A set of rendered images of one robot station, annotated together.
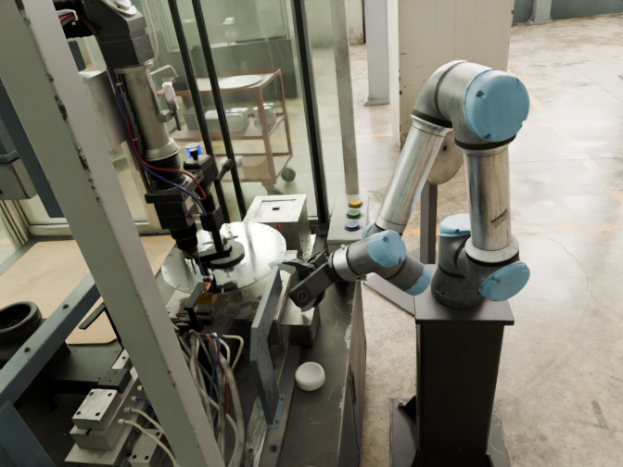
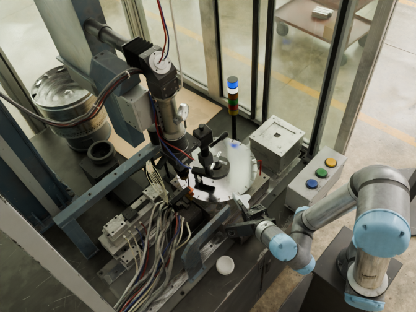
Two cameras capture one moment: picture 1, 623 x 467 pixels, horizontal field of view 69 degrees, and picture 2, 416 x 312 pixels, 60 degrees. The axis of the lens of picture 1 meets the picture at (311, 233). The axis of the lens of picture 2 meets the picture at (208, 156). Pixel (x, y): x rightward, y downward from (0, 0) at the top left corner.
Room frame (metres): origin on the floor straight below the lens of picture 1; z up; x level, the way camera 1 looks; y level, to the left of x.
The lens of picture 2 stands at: (0.30, -0.27, 2.12)
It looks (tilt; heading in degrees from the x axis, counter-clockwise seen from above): 51 degrees down; 37
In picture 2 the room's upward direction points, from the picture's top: 7 degrees counter-clockwise
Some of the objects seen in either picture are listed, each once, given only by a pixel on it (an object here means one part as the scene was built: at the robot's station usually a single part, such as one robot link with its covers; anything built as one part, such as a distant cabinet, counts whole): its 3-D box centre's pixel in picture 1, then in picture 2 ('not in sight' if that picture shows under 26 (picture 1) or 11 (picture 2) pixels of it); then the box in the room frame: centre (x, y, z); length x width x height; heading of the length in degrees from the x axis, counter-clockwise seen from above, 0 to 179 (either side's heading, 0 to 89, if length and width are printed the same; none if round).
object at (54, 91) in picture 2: not in sight; (77, 112); (1.02, 1.03, 0.93); 0.31 x 0.31 x 0.36
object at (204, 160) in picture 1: (204, 191); (203, 145); (0.95, 0.23, 1.17); 0.06 x 0.05 x 0.20; 159
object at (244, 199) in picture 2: (286, 260); (242, 199); (0.94, 0.07, 0.96); 0.09 x 0.06 x 0.03; 56
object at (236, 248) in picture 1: (223, 250); (216, 165); (1.03, 0.24, 0.96); 0.11 x 0.11 x 0.03
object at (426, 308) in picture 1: (451, 379); (337, 296); (0.99, -0.39, 0.37); 0.40 x 0.40 x 0.75; 78
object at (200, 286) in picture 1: (199, 303); (182, 199); (0.83, 0.28, 0.95); 0.10 x 0.03 x 0.07; 168
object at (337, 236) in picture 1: (350, 235); (315, 181); (1.23, -0.12, 0.82); 0.28 x 0.11 x 0.15; 168
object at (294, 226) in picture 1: (278, 227); (275, 145); (1.34, 0.11, 0.82); 0.18 x 0.18 x 0.15; 78
